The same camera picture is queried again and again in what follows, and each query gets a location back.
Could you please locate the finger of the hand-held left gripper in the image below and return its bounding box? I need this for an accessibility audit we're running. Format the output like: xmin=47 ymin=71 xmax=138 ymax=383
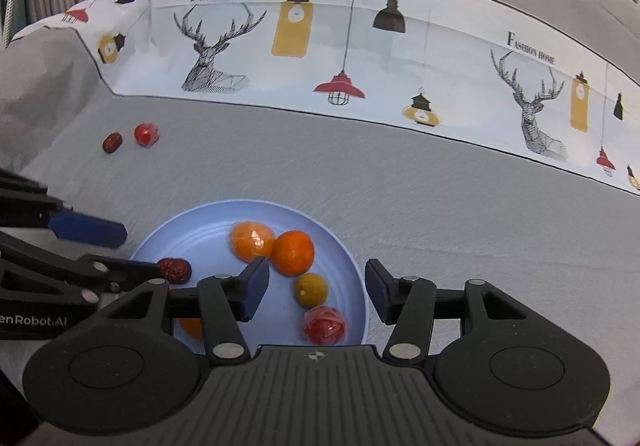
xmin=0 ymin=168 xmax=128 ymax=249
xmin=0 ymin=231 xmax=163 ymax=303

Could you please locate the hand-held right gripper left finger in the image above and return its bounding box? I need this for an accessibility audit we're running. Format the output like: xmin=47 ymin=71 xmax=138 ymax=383
xmin=107 ymin=256 xmax=271 ymax=367

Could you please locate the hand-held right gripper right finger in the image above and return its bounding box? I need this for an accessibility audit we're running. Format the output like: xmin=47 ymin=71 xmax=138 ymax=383
xmin=364 ymin=259 xmax=536 ymax=366

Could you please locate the plastic-wrapped orange mandarin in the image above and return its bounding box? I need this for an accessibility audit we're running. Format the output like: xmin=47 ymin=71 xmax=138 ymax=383
xmin=229 ymin=221 xmax=277 ymax=263

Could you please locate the bare orange mandarin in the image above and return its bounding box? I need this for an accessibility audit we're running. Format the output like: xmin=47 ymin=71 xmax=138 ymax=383
xmin=177 ymin=318 xmax=205 ymax=341
xmin=271 ymin=230 xmax=316 ymax=277

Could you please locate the small yellow round fruit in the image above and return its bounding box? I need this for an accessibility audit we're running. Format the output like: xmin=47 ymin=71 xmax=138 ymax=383
xmin=293 ymin=273 xmax=329 ymax=309

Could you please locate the plastic-wrapped red-orange fruit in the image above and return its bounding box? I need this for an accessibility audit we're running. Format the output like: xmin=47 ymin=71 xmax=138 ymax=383
xmin=302 ymin=305 xmax=347 ymax=346

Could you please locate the light blue plate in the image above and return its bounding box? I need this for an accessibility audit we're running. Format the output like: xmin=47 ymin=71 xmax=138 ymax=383
xmin=129 ymin=199 xmax=370 ymax=357

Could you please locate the grey printed bed sheet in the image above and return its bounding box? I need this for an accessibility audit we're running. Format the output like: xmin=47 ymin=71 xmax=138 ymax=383
xmin=0 ymin=0 xmax=640 ymax=427

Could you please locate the plastic-wrapped red fruit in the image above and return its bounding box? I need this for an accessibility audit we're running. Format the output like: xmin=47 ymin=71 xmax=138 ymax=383
xmin=133 ymin=123 xmax=161 ymax=148

